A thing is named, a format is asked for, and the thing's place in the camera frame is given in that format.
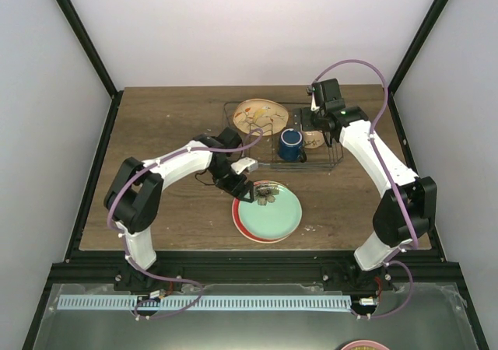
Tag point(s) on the green-rimmed plate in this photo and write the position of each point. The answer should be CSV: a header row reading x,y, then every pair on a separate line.
x,y
276,211

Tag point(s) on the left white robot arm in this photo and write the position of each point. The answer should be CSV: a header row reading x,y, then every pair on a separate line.
x,y
133,199

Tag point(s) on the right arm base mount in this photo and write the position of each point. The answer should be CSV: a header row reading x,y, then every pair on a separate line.
x,y
347,277

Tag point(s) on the light blue slotted cable duct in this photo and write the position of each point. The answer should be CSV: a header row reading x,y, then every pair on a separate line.
x,y
208,303

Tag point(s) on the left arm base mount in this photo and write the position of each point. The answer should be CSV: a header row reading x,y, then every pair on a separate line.
x,y
130,280

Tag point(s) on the grey wire dish rack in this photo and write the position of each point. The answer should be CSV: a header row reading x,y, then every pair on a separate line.
x,y
324,158

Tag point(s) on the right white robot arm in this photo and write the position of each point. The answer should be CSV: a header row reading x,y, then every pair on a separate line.
x,y
408,202

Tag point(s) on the cream ceramic bowl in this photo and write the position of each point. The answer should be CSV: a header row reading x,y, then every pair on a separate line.
x,y
312,139

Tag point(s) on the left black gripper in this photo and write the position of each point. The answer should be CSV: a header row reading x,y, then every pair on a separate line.
x,y
232,188

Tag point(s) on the black aluminium frame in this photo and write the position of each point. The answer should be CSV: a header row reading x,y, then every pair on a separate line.
x,y
229,266

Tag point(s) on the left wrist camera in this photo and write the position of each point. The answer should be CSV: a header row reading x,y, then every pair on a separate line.
x,y
244,164

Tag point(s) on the pink plate at bottom edge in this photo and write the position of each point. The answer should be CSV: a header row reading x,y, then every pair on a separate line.
x,y
364,345

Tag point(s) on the dark blue ceramic mug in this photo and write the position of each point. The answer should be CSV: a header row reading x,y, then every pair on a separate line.
x,y
291,147

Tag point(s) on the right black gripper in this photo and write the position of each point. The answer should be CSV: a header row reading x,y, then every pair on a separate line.
x,y
306,124

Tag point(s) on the red-rimmed white plate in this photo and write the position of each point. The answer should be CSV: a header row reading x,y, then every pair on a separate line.
x,y
242,229

